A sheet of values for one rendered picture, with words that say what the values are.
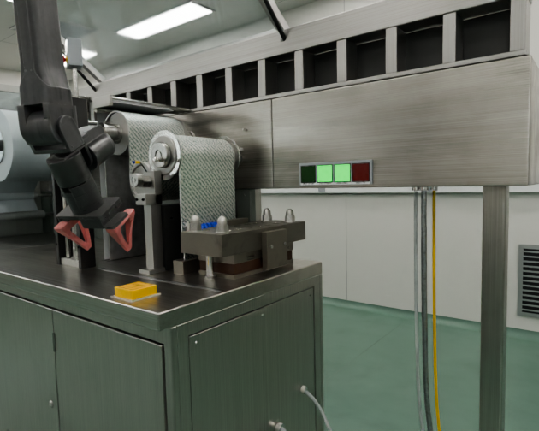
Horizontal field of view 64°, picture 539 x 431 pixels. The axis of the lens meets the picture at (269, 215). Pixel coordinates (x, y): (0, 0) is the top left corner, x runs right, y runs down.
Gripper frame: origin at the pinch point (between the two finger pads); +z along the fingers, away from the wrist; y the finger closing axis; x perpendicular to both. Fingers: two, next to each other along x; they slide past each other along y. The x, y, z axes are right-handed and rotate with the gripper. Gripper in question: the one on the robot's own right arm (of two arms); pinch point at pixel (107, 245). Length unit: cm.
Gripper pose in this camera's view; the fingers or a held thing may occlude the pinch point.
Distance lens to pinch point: 89.4
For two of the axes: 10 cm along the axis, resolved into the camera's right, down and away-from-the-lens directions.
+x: -2.8, 5.6, -7.8
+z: 1.9, 8.3, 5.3
